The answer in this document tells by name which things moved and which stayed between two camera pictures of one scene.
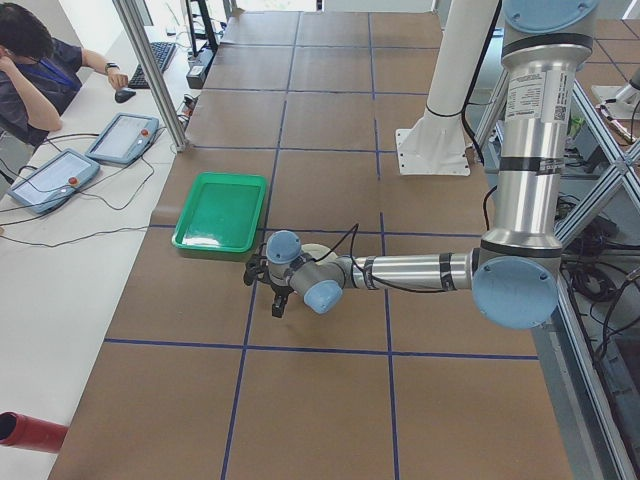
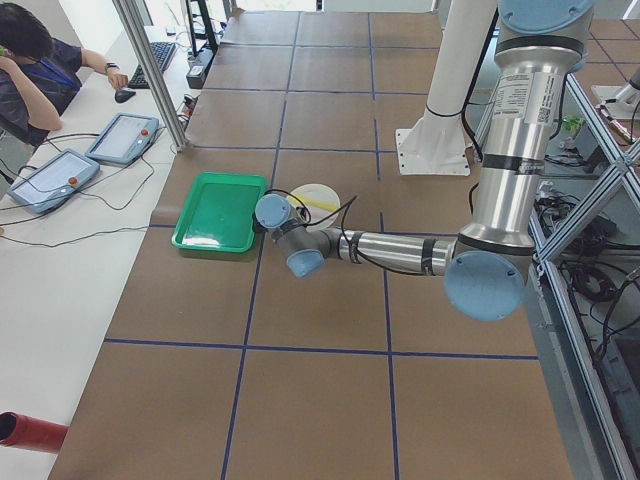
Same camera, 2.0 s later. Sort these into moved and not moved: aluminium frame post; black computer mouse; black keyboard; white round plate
Moved: white round plate
Not moved: black keyboard; black computer mouse; aluminium frame post
